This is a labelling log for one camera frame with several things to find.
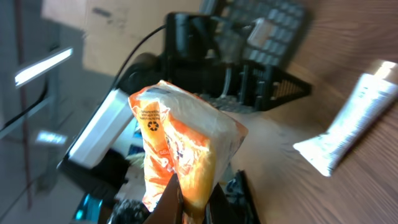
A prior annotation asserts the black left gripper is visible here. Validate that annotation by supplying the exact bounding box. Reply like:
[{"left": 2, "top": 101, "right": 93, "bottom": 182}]
[{"left": 161, "top": 58, "right": 312, "bottom": 111}]

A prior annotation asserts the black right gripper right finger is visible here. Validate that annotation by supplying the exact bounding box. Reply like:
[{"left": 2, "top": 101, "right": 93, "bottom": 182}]
[{"left": 203, "top": 184, "right": 239, "bottom": 224}]

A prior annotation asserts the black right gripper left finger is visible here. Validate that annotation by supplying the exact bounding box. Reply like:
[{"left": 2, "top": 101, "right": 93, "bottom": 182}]
[{"left": 144, "top": 174, "right": 183, "bottom": 224}]

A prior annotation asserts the small orange carton box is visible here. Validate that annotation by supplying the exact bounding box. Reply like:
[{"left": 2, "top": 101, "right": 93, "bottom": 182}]
[{"left": 128, "top": 80, "right": 248, "bottom": 223}]

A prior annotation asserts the white tube gold cap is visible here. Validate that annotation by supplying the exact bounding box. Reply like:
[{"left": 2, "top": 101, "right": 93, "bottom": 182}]
[{"left": 293, "top": 60, "right": 397, "bottom": 177}]

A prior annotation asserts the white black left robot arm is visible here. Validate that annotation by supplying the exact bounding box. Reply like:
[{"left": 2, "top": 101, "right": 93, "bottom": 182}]
[{"left": 58, "top": 53, "right": 312, "bottom": 198}]

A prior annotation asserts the grey plastic mesh basket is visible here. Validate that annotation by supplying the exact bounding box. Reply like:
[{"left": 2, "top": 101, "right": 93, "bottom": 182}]
[{"left": 200, "top": 0, "right": 312, "bottom": 68}]

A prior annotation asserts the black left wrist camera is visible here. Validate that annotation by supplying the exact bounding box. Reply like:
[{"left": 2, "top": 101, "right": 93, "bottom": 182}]
[{"left": 164, "top": 12, "right": 212, "bottom": 60}]

